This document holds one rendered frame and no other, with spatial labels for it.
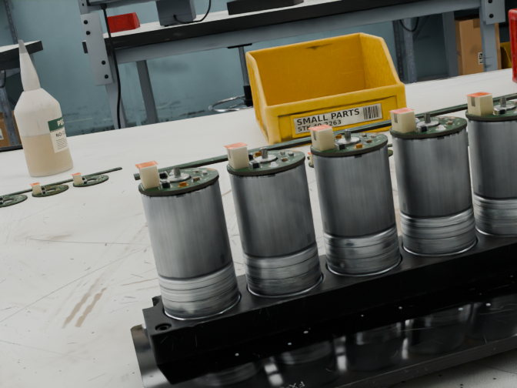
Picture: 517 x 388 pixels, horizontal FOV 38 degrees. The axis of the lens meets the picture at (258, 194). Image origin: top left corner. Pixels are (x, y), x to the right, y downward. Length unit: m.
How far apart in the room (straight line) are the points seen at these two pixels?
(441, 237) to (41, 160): 0.39
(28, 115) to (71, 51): 4.25
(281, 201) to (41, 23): 4.65
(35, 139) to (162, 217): 0.37
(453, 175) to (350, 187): 0.03
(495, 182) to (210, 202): 0.10
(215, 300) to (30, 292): 0.14
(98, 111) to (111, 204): 4.38
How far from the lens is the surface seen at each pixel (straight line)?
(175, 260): 0.23
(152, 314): 0.25
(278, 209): 0.23
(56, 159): 0.59
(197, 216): 0.23
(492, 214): 0.27
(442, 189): 0.25
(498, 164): 0.26
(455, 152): 0.25
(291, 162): 0.23
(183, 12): 2.65
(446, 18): 3.26
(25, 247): 0.42
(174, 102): 4.75
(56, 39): 4.85
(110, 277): 0.35
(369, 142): 0.24
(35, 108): 0.58
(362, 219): 0.24
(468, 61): 4.37
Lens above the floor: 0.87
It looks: 16 degrees down
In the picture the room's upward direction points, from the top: 9 degrees counter-clockwise
